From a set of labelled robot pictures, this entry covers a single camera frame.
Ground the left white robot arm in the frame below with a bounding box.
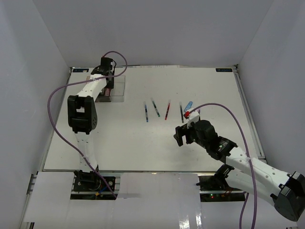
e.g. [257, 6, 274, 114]
[67, 57, 116, 173]

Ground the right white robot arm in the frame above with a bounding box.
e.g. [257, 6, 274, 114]
[173, 120, 305, 222]

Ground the clear transparent container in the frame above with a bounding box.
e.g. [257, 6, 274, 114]
[110, 75, 125, 103]

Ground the green pen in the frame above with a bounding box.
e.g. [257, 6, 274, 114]
[151, 97, 161, 117]

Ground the black pen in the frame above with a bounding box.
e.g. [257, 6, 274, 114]
[179, 102, 184, 123]

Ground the left blue table label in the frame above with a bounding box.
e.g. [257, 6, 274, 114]
[72, 68, 89, 73]

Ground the blue table label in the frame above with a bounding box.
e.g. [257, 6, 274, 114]
[215, 68, 233, 73]
[72, 68, 89, 73]

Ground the red pen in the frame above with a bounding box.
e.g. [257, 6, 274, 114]
[164, 99, 171, 120]

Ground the blue pen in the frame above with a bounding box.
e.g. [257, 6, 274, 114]
[143, 101, 149, 123]

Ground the right blue table label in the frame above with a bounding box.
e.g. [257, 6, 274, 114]
[215, 68, 233, 73]

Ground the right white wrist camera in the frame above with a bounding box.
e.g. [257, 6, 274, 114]
[184, 109, 200, 129]

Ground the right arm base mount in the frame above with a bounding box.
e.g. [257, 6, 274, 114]
[196, 165, 245, 203]

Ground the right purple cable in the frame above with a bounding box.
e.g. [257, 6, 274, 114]
[188, 103, 258, 229]

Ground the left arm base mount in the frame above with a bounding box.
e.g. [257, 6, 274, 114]
[70, 170, 117, 200]

